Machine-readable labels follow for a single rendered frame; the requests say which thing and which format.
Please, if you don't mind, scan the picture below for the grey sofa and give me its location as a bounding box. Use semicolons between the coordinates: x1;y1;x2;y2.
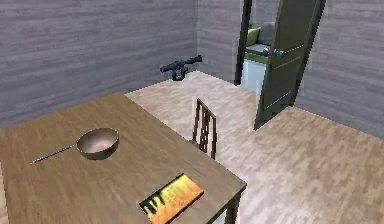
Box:
244;21;276;64

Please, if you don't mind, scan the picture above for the green cushion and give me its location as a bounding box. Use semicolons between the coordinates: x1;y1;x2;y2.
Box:
246;27;262;47

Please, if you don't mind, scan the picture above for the dark green room door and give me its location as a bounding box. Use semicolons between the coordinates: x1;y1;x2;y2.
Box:
253;0;327;131

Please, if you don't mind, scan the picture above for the dark brown wooden chair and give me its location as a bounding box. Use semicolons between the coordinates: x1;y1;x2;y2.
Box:
189;98;218;161

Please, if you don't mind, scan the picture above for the orange yellow book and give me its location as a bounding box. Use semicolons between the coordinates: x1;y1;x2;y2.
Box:
138;173;205;224

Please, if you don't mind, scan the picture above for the brown wooden table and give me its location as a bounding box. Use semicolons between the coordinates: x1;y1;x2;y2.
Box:
0;92;248;224

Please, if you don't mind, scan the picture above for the grey metal frying pan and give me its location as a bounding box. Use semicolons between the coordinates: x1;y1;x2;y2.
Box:
30;127;120;165

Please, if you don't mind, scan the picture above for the black telescope shaped object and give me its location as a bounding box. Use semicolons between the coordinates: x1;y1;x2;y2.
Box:
159;54;203;82

